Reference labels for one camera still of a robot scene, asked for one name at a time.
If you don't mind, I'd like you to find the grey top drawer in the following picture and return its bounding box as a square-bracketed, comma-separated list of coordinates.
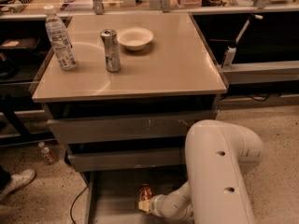
[48, 110, 217, 144]

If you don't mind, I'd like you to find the black floor cable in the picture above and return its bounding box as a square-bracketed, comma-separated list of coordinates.
[69, 185, 90, 224]

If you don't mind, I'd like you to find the white rod tool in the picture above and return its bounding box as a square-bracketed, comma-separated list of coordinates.
[235, 14, 263, 44]

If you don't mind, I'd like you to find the white bowl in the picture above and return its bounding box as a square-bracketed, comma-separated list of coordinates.
[118, 27, 153, 51]

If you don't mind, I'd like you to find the silver energy drink can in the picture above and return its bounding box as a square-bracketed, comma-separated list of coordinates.
[100, 29, 121, 72]

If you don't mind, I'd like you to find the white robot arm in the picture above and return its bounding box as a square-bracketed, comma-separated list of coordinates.
[137, 119, 263, 224]

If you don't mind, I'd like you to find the white sneaker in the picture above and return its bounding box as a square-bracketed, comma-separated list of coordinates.
[0, 169, 36, 202]

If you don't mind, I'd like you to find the grey drawer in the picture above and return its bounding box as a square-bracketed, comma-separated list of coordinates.
[48, 110, 217, 144]
[68, 147, 185, 172]
[85, 165, 194, 224]

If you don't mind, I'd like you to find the grey middle drawer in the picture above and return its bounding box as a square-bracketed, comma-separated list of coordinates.
[68, 147, 185, 172]

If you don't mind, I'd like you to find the grey bottom drawer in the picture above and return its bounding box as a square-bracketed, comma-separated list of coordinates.
[85, 165, 194, 224]

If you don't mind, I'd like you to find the grey drawer cabinet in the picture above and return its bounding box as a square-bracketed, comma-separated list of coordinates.
[28, 12, 229, 224]

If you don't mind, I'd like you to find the small bottle on floor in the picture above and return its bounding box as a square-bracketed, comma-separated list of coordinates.
[38, 142, 56, 164]

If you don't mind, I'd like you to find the clear plastic water bottle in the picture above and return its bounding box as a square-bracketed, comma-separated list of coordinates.
[44, 5, 78, 70]

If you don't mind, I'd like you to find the red coke can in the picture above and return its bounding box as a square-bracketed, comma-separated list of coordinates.
[138, 184, 152, 202]

